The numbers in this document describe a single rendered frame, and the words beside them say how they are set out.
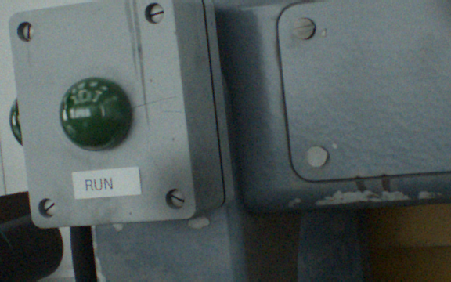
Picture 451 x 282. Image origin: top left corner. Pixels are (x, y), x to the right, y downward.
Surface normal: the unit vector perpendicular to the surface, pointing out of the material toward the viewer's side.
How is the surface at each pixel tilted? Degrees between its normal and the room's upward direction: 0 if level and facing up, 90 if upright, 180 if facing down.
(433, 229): 90
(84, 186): 90
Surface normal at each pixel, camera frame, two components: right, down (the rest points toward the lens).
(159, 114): -0.35, 0.09
